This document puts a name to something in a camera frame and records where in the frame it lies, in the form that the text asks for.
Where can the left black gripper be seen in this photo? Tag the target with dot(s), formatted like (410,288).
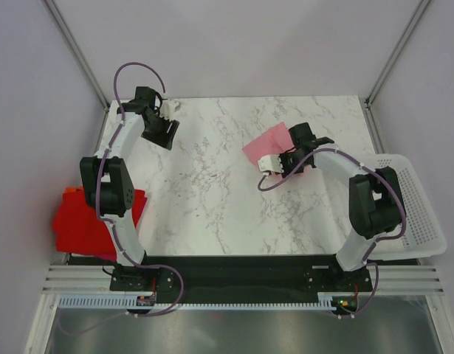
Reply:
(164,139)

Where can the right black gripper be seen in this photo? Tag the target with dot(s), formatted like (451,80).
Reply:
(284,169)

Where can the pink t shirt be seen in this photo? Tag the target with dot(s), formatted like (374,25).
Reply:
(275,140)

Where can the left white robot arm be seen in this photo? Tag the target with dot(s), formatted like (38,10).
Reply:
(109,190)

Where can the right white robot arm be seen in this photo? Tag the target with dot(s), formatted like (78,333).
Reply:
(376,208)

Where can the orange folded t shirt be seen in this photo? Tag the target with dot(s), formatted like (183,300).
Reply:
(73,189)

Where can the red folded t shirt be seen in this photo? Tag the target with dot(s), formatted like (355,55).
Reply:
(74,225)

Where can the white plastic laundry basket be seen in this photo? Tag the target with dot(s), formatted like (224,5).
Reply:
(423,236)

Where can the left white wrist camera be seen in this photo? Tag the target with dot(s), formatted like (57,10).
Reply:
(169,108)

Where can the white slotted cable duct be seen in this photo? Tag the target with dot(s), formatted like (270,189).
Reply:
(143,302)

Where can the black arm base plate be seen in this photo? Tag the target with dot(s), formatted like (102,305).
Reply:
(171,262)

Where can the left aluminium frame post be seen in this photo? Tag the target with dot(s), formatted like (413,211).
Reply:
(69,39)

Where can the aluminium frame post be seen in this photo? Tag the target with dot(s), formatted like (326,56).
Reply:
(69,39)
(397,51)

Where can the front aluminium frame rail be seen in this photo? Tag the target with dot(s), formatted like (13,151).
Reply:
(386,279)

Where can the right aluminium frame post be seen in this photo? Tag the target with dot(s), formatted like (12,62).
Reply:
(397,51)

